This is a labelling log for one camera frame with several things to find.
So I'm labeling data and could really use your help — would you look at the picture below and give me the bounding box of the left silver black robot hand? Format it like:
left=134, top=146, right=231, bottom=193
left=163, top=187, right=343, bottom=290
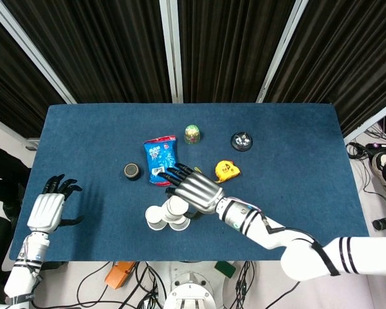
left=26, top=173, right=85, bottom=234

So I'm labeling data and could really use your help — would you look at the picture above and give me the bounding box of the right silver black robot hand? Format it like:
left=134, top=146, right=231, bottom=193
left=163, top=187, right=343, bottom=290
left=156, top=162, right=226, bottom=220

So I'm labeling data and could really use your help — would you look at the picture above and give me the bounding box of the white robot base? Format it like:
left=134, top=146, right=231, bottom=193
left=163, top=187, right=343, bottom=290
left=162, top=261, right=226, bottom=309

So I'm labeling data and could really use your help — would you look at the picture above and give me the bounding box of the yellow tape measure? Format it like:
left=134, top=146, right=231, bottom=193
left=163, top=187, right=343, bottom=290
left=194, top=159, right=243, bottom=184

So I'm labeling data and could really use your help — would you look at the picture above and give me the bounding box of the black bulky object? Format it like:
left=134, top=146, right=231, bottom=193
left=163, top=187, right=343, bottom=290
left=0, top=140, right=32, bottom=256

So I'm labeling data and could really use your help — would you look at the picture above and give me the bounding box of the blue red snack bag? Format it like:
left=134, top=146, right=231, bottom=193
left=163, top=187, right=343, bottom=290
left=143, top=135, right=181, bottom=189

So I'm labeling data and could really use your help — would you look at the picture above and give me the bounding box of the blue tablecloth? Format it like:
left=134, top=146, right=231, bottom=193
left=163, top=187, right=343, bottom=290
left=8, top=102, right=371, bottom=263

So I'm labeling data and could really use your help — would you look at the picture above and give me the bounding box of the green box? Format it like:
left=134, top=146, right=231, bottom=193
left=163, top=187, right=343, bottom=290
left=213, top=261, right=237, bottom=279

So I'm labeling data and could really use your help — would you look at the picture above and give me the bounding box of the orange box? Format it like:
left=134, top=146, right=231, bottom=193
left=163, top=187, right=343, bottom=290
left=104, top=261, right=138, bottom=291

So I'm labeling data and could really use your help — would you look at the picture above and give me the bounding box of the dark pleated curtain panel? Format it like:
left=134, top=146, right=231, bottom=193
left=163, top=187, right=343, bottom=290
left=0, top=8, right=66, bottom=139
left=262, top=0, right=386, bottom=138
left=176, top=0, right=297, bottom=104
left=1, top=0, right=174, bottom=104

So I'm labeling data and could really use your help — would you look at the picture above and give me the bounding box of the black looping floor cable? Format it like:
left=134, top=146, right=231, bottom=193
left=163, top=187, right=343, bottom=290
left=76, top=261, right=116, bottom=305

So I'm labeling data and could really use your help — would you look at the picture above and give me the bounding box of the white frame post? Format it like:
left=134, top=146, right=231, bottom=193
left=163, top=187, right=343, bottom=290
left=255, top=0, right=310, bottom=104
left=158, top=0, right=185, bottom=104
left=0, top=0, right=77, bottom=104

